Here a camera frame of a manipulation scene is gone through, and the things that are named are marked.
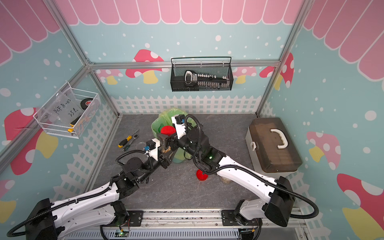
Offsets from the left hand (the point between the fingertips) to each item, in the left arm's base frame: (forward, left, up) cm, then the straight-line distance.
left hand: (173, 147), depth 71 cm
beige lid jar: (-8, -27, -19) cm, 35 cm away
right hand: (+2, +3, +10) cm, 11 cm away
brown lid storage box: (+7, -55, -13) cm, 57 cm away
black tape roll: (+22, +49, +8) cm, 54 cm away
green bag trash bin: (+21, +8, -3) cm, 22 cm away
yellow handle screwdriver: (+19, +39, -25) cm, 50 cm away
